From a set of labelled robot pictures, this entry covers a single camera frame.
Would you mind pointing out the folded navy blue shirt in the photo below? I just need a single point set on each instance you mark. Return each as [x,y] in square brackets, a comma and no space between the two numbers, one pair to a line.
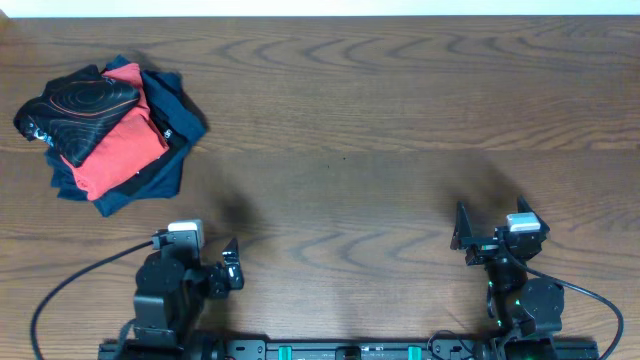
[179,127]

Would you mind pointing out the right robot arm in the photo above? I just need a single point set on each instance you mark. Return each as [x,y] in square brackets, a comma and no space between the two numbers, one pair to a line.
[527,311]

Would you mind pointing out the folded red shirt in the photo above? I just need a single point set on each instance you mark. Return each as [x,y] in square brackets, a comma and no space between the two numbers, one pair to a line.
[131,145]

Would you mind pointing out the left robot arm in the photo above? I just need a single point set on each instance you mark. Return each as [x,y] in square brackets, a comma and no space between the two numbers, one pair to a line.
[172,286]

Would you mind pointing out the black printed cycling jersey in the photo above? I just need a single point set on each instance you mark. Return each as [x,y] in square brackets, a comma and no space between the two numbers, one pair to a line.
[75,112]

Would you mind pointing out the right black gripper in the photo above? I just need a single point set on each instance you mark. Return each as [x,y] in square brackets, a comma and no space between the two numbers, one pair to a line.
[483,248]

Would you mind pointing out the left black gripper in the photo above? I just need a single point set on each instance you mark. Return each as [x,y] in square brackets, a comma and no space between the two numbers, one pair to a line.
[217,285]

